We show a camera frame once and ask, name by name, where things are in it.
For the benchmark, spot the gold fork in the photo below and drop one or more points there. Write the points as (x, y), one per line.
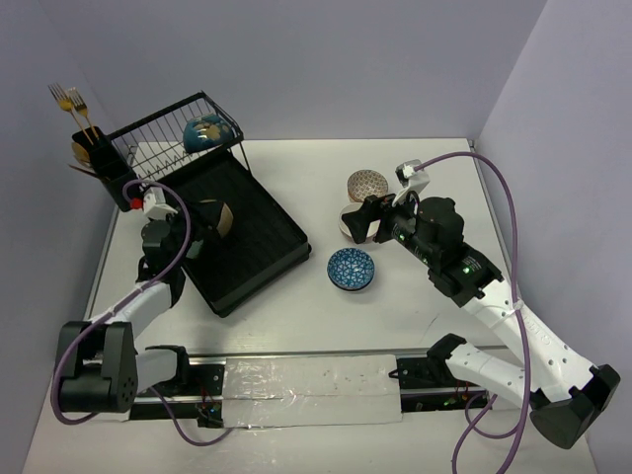
(64, 102)
(81, 108)

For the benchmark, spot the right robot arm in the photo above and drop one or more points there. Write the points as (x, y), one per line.
(564, 391)

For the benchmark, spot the blue gold globe bowl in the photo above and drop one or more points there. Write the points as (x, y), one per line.
(206, 132)

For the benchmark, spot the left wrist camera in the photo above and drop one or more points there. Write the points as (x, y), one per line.
(153, 204)

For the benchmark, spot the white taped sheet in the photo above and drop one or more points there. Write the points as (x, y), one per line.
(263, 393)

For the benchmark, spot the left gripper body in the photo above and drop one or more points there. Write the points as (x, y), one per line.
(196, 224)

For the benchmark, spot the gold spoon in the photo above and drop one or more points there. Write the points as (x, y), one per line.
(81, 155)

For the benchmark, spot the green celadon bowl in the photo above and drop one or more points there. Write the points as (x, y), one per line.
(194, 250)

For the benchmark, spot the black cutlery holder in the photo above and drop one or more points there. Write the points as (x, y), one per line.
(111, 168)

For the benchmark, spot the black wire dish rack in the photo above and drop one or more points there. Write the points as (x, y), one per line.
(264, 241)

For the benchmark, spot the blue triangle pattern bowl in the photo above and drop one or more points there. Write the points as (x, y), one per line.
(350, 269)

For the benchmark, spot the patterned brown white bowl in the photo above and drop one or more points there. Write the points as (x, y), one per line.
(364, 183)

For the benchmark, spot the gold fork right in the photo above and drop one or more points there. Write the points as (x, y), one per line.
(81, 108)

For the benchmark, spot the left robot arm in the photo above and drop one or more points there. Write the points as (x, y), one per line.
(98, 369)

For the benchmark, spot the gold fork left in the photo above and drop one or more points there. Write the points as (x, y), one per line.
(64, 102)

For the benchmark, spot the beige black bowl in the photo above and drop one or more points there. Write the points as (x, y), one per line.
(215, 215)

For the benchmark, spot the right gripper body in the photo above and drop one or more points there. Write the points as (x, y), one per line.
(399, 221)

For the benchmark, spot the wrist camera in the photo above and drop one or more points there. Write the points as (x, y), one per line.
(153, 204)
(412, 177)

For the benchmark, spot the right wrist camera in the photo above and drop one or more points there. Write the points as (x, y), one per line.
(412, 177)

